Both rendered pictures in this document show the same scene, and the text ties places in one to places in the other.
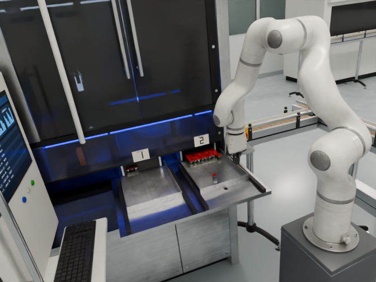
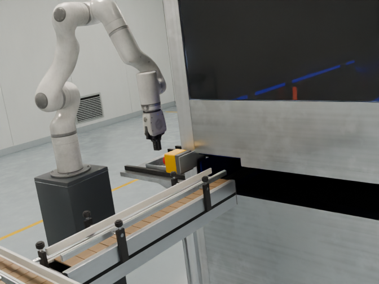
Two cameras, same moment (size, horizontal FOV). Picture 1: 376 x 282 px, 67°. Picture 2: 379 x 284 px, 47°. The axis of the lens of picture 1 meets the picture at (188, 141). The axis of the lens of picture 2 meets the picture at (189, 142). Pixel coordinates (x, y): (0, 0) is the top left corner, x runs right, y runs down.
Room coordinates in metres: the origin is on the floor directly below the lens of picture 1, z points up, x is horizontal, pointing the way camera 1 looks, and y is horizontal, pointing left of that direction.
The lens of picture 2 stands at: (2.81, -1.08, 1.44)
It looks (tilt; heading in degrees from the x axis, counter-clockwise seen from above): 14 degrees down; 148
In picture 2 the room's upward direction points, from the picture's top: 7 degrees counter-clockwise
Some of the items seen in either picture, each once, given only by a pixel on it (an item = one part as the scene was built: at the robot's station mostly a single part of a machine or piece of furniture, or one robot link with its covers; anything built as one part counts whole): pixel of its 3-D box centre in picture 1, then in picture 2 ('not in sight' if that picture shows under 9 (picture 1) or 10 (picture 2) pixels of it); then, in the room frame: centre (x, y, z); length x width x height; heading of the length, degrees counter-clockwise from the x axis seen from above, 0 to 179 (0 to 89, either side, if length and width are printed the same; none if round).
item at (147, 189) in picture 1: (147, 183); not in sight; (1.23, 0.23, 0.90); 0.34 x 0.26 x 0.04; 16
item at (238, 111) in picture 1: (234, 112); (148, 87); (1.20, -0.22, 1.24); 0.09 x 0.08 x 0.13; 123
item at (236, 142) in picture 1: (235, 140); (153, 120); (1.20, -0.23, 1.10); 0.10 x 0.07 x 0.11; 110
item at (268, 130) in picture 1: (268, 126); (153, 217); (1.72, -0.54, 0.92); 0.69 x 0.15 x 0.16; 106
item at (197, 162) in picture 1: (204, 160); not in sight; (1.39, -0.08, 0.90); 0.18 x 0.02 x 0.05; 107
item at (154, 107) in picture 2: (235, 127); (150, 106); (1.20, -0.23, 1.16); 0.09 x 0.08 x 0.03; 110
